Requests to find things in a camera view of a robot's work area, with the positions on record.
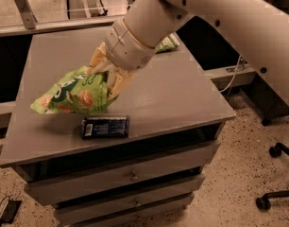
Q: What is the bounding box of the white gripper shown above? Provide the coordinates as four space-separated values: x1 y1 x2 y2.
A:
86 18 156 100

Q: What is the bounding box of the green rice chip bag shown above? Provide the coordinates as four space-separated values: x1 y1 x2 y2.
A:
30 66 113 114

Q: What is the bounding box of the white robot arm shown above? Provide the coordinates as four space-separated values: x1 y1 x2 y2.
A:
88 0 289 106

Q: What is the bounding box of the blue rxbar blueberry bar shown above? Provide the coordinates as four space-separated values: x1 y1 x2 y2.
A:
81 115 129 139

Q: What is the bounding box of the green snack bag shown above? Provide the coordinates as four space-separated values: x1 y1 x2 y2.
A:
156 33 179 54

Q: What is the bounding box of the grey drawer cabinet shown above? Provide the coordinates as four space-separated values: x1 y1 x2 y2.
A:
0 27 234 227

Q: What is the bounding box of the black device on floor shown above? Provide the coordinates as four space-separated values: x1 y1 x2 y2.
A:
0 201 22 224

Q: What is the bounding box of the black office chair base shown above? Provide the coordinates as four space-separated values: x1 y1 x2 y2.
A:
255 142 289 212

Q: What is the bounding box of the metal railing frame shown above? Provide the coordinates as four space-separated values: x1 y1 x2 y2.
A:
0 0 282 39

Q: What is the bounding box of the white cable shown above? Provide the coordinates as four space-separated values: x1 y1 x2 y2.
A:
218 54 243 94

